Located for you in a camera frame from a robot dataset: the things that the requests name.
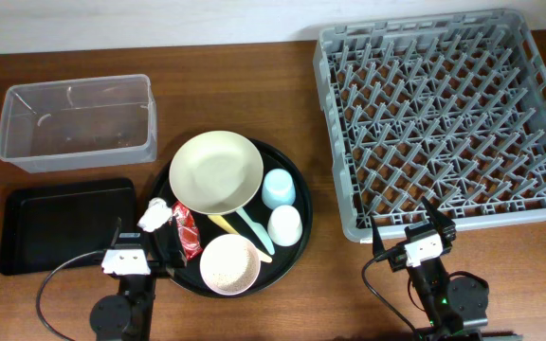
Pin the cream plate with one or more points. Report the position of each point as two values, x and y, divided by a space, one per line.
216 172

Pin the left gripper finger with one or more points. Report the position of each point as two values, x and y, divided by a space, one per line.
118 226
168 247

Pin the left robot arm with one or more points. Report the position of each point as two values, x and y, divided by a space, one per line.
128 314

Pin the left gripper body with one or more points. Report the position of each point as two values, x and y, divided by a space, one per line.
136 275

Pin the red snack wrapper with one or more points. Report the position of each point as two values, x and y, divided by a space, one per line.
188 231

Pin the crumpled white tissue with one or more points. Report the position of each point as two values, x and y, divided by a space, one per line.
157 214

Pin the yellow plastic knife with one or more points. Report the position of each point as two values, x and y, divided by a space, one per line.
222 222

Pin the grey dishwasher rack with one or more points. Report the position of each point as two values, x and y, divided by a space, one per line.
445 109

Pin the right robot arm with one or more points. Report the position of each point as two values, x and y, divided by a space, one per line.
454 303

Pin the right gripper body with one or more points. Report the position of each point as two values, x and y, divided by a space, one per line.
399 261

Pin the mint green plastic knife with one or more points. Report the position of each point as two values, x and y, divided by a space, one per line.
259 231

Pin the black rectangular tray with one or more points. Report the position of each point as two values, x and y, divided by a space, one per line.
45 226

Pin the clear plastic bin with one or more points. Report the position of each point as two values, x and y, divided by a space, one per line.
79 124

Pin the light blue cup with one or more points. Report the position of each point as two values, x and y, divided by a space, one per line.
278 189

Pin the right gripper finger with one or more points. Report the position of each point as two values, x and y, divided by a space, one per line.
444 225
378 245

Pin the white cup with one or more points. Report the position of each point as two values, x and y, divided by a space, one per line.
285 227

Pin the pink bowl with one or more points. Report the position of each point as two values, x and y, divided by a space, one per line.
230 265

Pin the round black tray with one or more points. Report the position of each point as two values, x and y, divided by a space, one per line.
284 258

